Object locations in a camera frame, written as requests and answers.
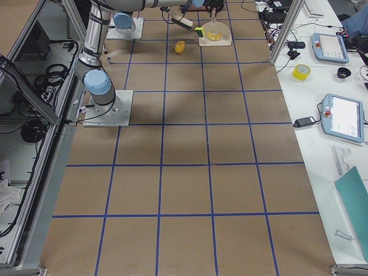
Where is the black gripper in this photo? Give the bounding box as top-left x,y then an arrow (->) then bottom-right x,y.
205,0 -> 225,13

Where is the beige plastic dustpan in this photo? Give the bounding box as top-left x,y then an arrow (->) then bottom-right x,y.
195,10 -> 232,47

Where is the beige hand brush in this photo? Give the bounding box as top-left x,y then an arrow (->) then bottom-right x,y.
171,16 -> 203,32

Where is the pink bin with black bag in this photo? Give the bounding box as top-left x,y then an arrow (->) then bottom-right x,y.
188,4 -> 207,12

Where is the yellow green sponge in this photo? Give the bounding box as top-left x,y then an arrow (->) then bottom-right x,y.
194,27 -> 205,37

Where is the golden bread roll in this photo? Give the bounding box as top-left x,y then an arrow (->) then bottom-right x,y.
174,40 -> 186,54

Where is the black webcam clip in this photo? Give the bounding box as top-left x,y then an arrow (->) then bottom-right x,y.
287,41 -> 305,60

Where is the yellow tape roll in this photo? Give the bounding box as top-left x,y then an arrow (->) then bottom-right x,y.
292,64 -> 311,82

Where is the far teach pendant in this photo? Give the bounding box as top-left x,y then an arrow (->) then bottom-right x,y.
311,33 -> 349,64

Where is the teach pendant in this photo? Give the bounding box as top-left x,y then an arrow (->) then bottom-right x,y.
321,93 -> 365,143
311,33 -> 349,64

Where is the small black bowl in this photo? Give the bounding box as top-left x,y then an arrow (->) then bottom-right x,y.
336,67 -> 351,79

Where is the black power adapter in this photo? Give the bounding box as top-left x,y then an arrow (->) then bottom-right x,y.
293,116 -> 317,128

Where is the near teach pendant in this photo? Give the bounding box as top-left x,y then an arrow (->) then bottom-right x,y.
321,93 -> 365,143

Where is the teal folder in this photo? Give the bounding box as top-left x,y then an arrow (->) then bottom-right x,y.
335,166 -> 367,262

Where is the aluminium frame post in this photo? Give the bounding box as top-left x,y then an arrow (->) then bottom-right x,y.
269,0 -> 305,65

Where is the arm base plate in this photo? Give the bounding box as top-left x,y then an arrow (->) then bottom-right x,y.
106,18 -> 144,40
82,90 -> 133,127

